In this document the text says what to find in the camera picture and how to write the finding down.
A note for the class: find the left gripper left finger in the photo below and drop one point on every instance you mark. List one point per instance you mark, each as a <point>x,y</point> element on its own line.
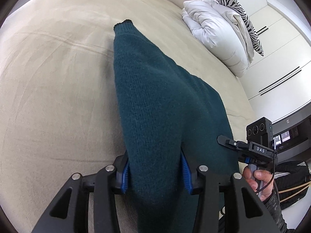
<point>87,202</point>

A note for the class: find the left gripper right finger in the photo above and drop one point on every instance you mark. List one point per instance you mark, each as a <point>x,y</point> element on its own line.
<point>225,202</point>

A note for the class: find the dark green knit sweater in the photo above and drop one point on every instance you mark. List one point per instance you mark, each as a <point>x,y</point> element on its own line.
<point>165,111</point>

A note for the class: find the dark sleeved right forearm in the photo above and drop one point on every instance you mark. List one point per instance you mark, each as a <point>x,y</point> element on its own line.
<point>272,204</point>

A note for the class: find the person's right hand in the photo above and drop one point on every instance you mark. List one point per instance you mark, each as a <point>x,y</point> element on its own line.
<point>259,175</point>

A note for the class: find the black bag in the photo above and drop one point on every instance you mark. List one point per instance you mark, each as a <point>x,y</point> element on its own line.
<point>292,179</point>

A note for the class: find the white wardrobe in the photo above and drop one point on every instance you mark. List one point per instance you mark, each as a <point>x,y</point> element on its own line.
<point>277,84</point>

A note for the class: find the beige bed sheet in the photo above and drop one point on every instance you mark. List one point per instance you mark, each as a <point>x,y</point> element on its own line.
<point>59,112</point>

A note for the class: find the white folded duvet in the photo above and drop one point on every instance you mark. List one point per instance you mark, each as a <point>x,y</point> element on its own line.
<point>222,31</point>

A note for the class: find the black camera box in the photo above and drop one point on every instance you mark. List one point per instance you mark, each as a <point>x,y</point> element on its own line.
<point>260,132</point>

